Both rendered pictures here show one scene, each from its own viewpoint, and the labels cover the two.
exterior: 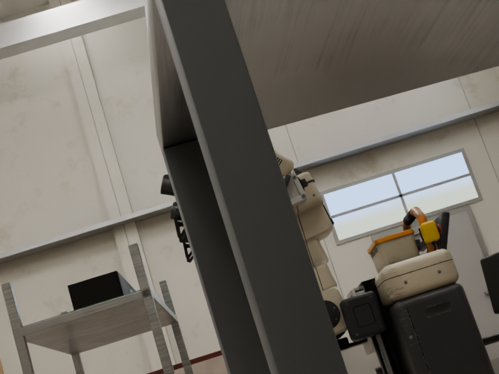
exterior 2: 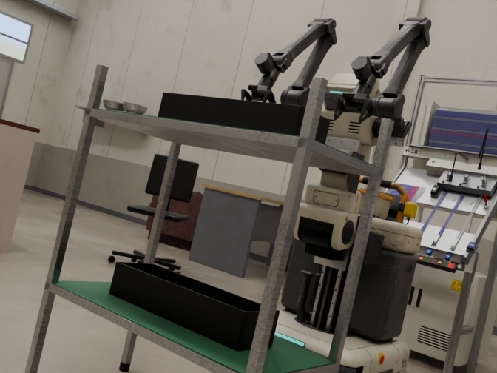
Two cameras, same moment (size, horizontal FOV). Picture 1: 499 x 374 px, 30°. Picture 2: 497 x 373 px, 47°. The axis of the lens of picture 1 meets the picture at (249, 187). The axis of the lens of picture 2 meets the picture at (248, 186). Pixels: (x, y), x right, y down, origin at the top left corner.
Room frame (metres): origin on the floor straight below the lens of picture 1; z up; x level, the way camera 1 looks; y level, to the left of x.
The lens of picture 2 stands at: (2.08, 1.97, 0.77)
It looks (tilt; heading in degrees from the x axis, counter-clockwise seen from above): 1 degrees up; 311
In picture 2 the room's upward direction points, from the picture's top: 13 degrees clockwise
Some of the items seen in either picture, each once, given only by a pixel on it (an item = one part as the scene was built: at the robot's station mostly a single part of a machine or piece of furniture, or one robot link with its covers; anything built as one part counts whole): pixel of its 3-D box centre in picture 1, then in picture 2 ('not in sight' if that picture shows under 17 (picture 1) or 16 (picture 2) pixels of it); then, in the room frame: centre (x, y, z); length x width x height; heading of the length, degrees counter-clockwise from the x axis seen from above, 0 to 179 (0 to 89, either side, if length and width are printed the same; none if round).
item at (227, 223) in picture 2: not in sight; (264, 235); (5.99, -3.01, 0.40); 1.51 x 0.79 x 0.81; 93
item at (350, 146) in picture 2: not in sight; (329, 162); (3.39, -0.03, 0.99); 0.28 x 0.16 x 0.22; 4
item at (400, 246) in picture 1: (394, 254); (363, 203); (3.42, -0.43, 0.87); 0.23 x 0.15 x 0.11; 4
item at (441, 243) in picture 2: not in sight; (433, 257); (3.55, -1.74, 0.66); 1.01 x 0.73 x 1.31; 93
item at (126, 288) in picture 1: (109, 303); (238, 122); (3.35, 0.61, 1.01); 0.57 x 0.17 x 0.11; 4
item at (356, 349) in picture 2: not in sight; (319, 352); (3.41, -0.32, 0.16); 0.67 x 0.64 x 0.25; 94
